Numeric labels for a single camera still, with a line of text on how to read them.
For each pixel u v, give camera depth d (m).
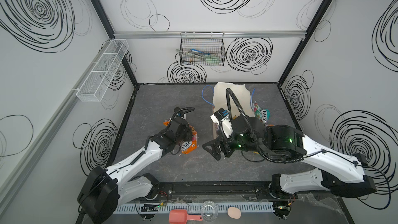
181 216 0.67
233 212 0.68
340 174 0.39
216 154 0.47
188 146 0.76
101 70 0.72
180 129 0.63
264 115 0.98
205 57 0.86
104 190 0.39
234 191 0.75
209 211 0.69
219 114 0.48
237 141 0.46
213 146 0.49
